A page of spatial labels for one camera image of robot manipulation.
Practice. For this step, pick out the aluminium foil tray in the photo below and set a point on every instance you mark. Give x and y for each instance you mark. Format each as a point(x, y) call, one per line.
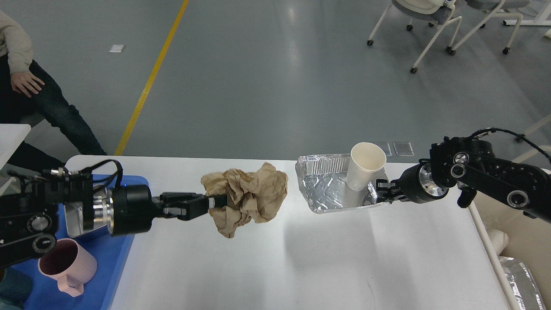
point(322, 182)

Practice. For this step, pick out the seated person in jeans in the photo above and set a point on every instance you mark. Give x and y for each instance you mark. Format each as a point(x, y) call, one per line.
point(16, 52)

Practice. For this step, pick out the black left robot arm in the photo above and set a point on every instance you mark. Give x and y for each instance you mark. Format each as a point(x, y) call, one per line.
point(29, 219)

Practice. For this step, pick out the pink mug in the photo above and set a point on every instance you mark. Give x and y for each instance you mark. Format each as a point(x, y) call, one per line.
point(70, 265)

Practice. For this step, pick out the white side table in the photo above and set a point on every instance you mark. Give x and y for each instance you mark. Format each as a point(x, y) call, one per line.
point(11, 136)

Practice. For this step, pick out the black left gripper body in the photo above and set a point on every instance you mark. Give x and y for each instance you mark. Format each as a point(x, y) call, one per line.
point(125, 210)

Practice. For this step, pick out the blue plastic tray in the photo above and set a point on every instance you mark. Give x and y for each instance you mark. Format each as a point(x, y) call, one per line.
point(110, 253)

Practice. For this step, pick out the foil tray inside bin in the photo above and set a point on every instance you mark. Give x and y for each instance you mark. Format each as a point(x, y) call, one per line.
point(523, 284)

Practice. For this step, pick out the clear floor plate left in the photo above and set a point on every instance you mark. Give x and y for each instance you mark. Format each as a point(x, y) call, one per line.
point(387, 149)

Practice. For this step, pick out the cream plastic bin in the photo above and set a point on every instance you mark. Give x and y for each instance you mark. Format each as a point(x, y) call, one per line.
point(529, 239)

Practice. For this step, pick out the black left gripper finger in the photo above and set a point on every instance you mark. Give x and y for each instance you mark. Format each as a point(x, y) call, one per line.
point(189, 205)

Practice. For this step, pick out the stainless steel rectangular tray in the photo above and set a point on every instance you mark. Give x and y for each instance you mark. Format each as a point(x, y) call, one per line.
point(91, 214)

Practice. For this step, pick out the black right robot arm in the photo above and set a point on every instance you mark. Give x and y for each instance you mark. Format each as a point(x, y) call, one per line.
point(470, 164)

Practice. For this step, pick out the white paper cup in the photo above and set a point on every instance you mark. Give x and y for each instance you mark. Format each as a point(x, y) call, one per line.
point(366, 159)

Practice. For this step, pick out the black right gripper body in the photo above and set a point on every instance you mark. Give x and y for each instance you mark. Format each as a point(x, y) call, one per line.
point(416, 184)

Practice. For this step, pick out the person's hand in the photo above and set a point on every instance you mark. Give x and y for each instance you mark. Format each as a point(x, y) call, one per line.
point(26, 83)

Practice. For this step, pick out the dark teal cup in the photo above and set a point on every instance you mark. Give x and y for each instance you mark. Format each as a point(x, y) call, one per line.
point(15, 289)

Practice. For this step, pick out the brown paper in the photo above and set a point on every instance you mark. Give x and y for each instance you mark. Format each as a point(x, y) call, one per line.
point(256, 196)

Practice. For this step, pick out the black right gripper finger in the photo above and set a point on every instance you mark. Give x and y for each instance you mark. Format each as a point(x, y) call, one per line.
point(389, 192)

